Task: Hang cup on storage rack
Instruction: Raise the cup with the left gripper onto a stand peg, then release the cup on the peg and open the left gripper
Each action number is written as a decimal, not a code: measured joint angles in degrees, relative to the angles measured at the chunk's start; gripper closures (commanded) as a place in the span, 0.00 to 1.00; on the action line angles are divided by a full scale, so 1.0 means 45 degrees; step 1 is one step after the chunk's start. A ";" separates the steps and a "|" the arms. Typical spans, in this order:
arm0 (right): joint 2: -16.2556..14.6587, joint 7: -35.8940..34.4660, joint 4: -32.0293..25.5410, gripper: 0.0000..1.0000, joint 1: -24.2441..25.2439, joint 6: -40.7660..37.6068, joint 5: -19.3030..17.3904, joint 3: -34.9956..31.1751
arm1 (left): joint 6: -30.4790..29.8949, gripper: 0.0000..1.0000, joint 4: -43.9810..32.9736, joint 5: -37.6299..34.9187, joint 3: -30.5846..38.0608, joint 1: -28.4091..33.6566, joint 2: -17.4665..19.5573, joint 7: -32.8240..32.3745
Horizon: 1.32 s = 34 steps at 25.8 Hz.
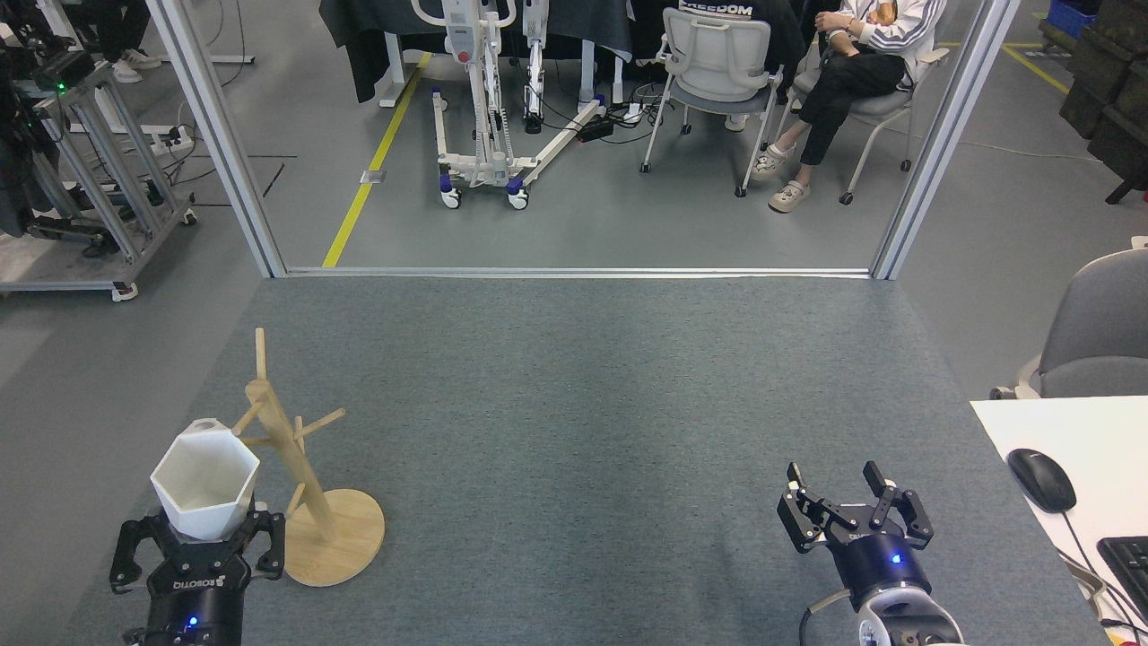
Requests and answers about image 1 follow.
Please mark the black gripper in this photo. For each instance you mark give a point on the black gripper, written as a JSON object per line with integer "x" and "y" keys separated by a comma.
{"x": 874, "y": 561}
{"x": 197, "y": 601}

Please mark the white faceted cup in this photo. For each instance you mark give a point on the white faceted cup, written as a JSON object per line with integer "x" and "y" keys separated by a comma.
{"x": 202, "y": 484}

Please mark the wooden cup rack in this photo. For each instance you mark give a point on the wooden cup rack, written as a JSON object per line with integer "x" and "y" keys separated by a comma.
{"x": 291, "y": 458}

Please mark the black computer mouse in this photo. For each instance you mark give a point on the black computer mouse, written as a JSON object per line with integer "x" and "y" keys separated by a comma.
{"x": 1040, "y": 480}

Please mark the white desk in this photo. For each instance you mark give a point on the white desk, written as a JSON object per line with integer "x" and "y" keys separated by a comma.
{"x": 1103, "y": 431}

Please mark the black keyboard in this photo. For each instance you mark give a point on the black keyboard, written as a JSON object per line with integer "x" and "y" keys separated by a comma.
{"x": 1130, "y": 570}

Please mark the grey padded chair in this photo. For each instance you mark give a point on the grey padded chair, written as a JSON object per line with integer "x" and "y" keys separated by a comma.
{"x": 1103, "y": 332}

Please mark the white power strip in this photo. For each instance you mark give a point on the white power strip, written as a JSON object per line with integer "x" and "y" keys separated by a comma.
{"x": 175, "y": 136}

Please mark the seated person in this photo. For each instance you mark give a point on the seated person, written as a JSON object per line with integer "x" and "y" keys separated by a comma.
{"x": 780, "y": 27}
{"x": 852, "y": 81}

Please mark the black machine with green light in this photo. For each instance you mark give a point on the black machine with green light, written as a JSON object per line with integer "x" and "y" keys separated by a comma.
{"x": 22, "y": 135}

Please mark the black power strip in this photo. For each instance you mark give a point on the black power strip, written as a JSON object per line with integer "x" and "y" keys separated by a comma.
{"x": 595, "y": 130}

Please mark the white stand on wheels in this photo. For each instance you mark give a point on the white stand on wheels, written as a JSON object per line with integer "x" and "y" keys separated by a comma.
{"x": 475, "y": 166}

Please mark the grey mesh office chair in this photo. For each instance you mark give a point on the grey mesh office chair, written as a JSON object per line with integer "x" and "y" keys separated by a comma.
{"x": 717, "y": 54}

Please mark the stack of black cases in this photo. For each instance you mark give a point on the stack of black cases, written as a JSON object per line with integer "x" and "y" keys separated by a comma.
{"x": 1112, "y": 90}

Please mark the dark table cloth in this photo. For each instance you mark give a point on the dark table cloth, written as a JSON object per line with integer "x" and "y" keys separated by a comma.
{"x": 368, "y": 45}

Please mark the blue crate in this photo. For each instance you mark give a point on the blue crate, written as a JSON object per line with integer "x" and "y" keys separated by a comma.
{"x": 1072, "y": 18}

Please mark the silver frame crossbar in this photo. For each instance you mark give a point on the silver frame crossbar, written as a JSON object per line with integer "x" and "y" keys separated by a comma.
{"x": 574, "y": 272}

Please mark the aluminium frame cart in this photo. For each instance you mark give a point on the aluminium frame cart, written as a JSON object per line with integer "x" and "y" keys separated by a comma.
{"x": 108, "y": 179}

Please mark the silver frame post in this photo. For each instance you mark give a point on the silver frame post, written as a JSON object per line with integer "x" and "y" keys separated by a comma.
{"x": 946, "y": 135}
{"x": 215, "y": 135}

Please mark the grey chair with white frame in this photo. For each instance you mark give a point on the grey chair with white frame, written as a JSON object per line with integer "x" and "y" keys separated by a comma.
{"x": 883, "y": 103}

